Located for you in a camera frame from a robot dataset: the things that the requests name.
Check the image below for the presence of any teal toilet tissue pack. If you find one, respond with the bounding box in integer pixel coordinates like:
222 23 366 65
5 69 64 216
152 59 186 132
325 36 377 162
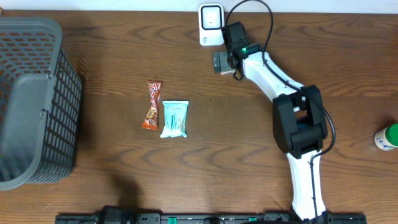
160 100 189 138

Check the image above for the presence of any small orange snack box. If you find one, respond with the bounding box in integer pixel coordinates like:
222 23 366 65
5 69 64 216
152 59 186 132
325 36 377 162
220 70 236 75

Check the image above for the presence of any red chocolate bar wrapper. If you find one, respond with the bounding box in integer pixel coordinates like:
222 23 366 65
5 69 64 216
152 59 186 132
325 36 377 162
142 80 163 130

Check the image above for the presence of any green lid jar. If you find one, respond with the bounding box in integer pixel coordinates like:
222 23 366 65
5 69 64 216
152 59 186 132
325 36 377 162
374 123 398 151

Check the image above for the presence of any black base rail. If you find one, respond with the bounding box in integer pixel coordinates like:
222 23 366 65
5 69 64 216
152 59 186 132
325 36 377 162
55 206 367 224

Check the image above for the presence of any grey plastic mesh basket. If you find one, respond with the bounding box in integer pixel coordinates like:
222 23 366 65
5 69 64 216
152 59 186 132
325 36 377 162
1 17 83 190

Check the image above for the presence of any right black cable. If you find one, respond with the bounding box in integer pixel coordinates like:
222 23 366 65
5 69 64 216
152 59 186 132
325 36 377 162
224 0 336 222

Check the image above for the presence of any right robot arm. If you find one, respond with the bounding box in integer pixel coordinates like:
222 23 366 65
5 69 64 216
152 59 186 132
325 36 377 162
220 22 328 222

